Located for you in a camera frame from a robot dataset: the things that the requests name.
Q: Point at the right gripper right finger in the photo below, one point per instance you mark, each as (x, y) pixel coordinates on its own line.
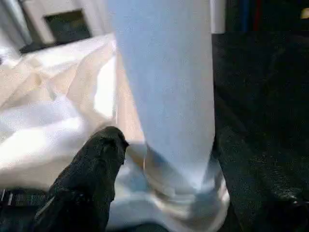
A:
(265, 198)

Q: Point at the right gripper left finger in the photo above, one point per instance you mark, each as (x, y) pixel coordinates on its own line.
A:
(84, 183)

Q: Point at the white plastic table top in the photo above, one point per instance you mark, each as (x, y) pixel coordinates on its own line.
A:
(48, 116)

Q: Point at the grey-brown curtain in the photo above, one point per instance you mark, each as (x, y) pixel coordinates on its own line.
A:
(10, 24)

